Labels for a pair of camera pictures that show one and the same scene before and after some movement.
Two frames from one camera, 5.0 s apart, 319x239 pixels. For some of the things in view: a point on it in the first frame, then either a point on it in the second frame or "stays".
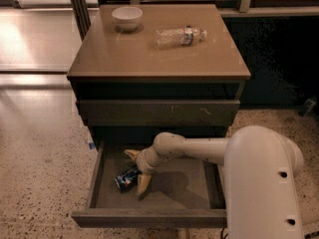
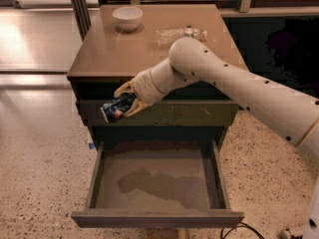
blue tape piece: (92, 145) stays
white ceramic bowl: (127, 18) stays
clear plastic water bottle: (178, 37) stays
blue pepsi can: (127, 180) to (115, 109)
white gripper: (144, 163) to (145, 86)
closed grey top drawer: (159, 112) stays
